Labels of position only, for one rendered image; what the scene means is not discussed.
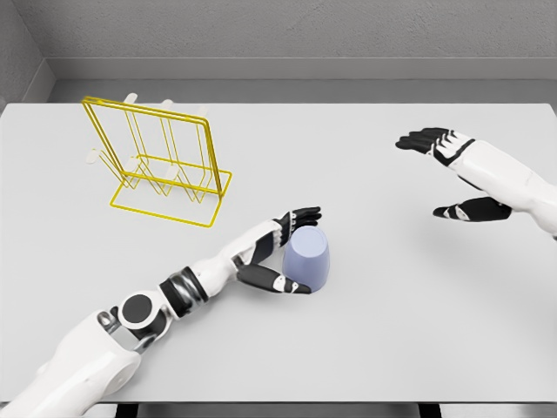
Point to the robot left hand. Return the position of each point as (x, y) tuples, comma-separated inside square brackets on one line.
[(261, 248)]

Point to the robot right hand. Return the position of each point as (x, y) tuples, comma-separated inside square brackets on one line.
[(474, 161)]

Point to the lavender blue cup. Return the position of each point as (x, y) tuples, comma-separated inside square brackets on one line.
[(306, 258)]

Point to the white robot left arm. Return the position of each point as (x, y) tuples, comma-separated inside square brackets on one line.
[(143, 313)]

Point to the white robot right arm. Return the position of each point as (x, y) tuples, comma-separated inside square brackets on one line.
[(533, 196)]

